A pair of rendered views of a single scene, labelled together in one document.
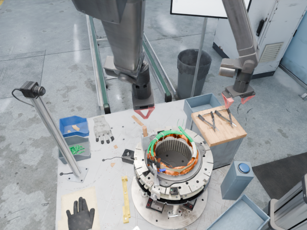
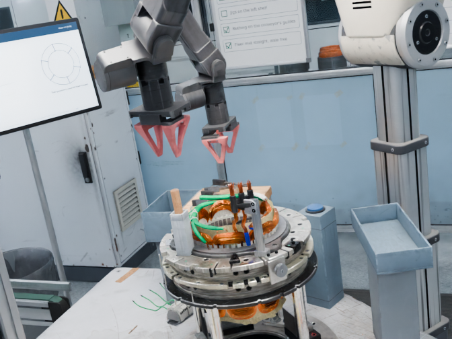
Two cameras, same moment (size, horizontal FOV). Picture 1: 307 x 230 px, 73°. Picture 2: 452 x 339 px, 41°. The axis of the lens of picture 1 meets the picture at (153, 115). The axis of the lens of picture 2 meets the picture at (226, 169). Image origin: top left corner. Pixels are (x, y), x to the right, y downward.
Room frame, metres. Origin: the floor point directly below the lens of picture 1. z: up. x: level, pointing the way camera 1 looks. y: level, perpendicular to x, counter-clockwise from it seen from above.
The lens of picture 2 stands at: (-0.29, 0.84, 1.59)
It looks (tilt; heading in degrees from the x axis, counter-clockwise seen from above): 17 degrees down; 309
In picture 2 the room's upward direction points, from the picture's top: 9 degrees counter-clockwise
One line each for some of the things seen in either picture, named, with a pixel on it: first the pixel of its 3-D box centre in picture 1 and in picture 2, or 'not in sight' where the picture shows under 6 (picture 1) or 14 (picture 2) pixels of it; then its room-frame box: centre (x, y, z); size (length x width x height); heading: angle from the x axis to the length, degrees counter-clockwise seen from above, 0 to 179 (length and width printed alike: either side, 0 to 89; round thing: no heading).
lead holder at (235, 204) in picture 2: (153, 162); (243, 200); (0.36, 0.00, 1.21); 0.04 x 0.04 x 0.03; 16
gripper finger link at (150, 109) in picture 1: (144, 106); (167, 133); (0.49, 0.03, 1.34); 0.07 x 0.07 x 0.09; 7
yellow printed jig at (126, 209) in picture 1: (125, 198); not in sight; (0.40, 0.14, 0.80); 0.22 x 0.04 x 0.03; 9
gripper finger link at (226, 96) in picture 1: (231, 99); (219, 144); (0.68, -0.34, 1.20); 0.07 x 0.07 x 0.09; 18
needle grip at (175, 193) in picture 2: (145, 132); (177, 204); (0.50, 0.03, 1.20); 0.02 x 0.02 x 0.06
